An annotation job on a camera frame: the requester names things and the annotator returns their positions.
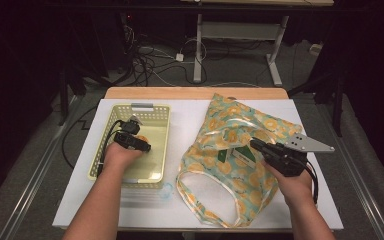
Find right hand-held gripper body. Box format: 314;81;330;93
264;132;336;178

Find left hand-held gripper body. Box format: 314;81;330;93
113;114;144;152

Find pale yellow perforated plastic basket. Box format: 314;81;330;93
87;102;172;190

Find green and white carton box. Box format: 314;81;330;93
229;145;258;168

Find orange-slice print fabric bag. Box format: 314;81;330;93
175;92;304;229

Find person's left hand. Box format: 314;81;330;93
102;142;145;175

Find person's right hand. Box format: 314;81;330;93
262;159;315;205

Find black metal stand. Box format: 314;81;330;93
287;64;345;138
57;64;87;127

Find white table mat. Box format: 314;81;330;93
52;98;345;232

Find left hand-held gripper black cable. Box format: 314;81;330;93
97;119;124;175

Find hand-held gripper black cable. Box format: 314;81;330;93
304;159;320;206
97;119;124;175

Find right hand-held gripper black cable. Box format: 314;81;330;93
304;159;320;206

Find black floor cable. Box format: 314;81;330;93
61;105;98;170

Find tangle of floor cables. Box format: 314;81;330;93
121;23;211;88

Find metal floor rail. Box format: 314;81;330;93
316;109;384;240
0;95;83;240

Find white metal frame desk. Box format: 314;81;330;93
179;0;335;87

